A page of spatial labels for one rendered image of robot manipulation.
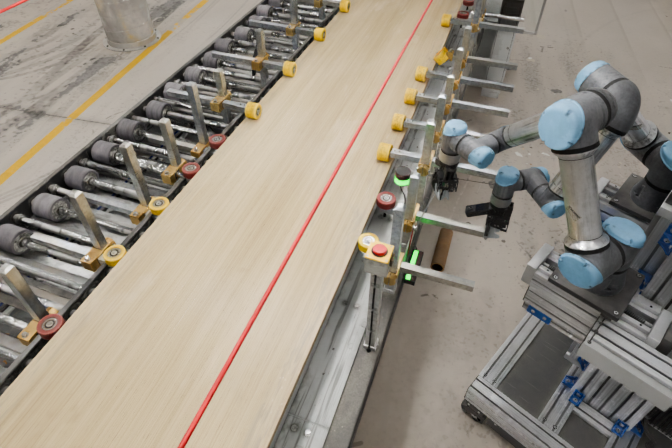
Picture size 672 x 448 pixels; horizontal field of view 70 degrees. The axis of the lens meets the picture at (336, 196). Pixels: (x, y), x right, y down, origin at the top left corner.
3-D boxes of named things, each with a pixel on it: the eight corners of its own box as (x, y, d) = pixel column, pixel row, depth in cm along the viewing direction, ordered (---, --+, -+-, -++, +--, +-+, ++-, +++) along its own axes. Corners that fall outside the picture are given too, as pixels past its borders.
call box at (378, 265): (392, 262, 145) (394, 245, 140) (386, 280, 141) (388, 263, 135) (370, 256, 147) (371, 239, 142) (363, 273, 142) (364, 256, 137)
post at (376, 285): (378, 341, 175) (387, 262, 144) (374, 353, 172) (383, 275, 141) (366, 337, 176) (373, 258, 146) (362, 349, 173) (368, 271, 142)
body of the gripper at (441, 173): (436, 193, 178) (440, 168, 170) (432, 178, 184) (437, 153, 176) (456, 193, 178) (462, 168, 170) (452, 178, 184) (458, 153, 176)
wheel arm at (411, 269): (473, 287, 183) (475, 280, 180) (472, 294, 181) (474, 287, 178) (363, 256, 194) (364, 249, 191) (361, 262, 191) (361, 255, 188)
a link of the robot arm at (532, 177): (552, 196, 175) (524, 202, 173) (536, 177, 183) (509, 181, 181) (558, 180, 170) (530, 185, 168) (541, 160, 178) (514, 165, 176)
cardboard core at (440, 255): (454, 229, 300) (445, 265, 279) (452, 237, 305) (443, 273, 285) (441, 226, 302) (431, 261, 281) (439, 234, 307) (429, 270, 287)
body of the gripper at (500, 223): (505, 234, 186) (512, 211, 178) (482, 228, 188) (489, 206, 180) (507, 220, 191) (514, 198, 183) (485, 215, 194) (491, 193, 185)
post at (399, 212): (394, 288, 194) (406, 203, 161) (392, 295, 192) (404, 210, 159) (386, 286, 195) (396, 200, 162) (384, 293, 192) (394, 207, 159)
